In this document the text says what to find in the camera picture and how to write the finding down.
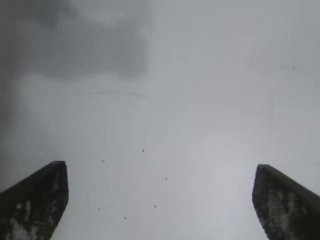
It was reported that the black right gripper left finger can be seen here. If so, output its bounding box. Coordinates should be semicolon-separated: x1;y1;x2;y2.
0;160;70;240

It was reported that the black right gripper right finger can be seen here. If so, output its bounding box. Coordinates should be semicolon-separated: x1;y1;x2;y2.
251;163;320;240

